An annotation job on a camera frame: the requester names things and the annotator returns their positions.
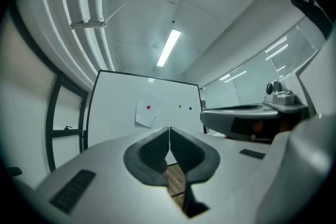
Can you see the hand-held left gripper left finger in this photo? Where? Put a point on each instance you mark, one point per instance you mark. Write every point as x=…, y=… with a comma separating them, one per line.
x=136, y=162

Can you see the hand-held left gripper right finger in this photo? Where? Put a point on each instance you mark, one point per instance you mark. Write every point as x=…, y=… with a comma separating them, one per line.
x=202, y=162

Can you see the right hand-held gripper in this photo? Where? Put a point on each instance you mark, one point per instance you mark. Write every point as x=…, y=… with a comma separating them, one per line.
x=218, y=118

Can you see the white sheet of paper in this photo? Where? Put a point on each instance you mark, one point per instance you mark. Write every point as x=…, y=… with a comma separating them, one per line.
x=145, y=118

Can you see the black-framed whiteboard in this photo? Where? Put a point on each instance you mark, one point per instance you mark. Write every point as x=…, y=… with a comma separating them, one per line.
x=118, y=112

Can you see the long ceiling light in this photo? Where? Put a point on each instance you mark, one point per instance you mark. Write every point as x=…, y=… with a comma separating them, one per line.
x=169, y=47

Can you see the glass partition wall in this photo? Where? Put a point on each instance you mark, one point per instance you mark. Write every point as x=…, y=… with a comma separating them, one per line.
x=262, y=70

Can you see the black window frame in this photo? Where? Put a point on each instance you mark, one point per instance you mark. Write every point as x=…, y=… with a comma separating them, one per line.
x=53, y=123

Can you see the white pipe bracket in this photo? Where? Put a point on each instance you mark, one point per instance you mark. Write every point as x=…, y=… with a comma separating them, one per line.
x=88, y=24

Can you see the white ceiling duct pipes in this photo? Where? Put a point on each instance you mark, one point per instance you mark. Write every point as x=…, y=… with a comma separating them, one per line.
x=78, y=8

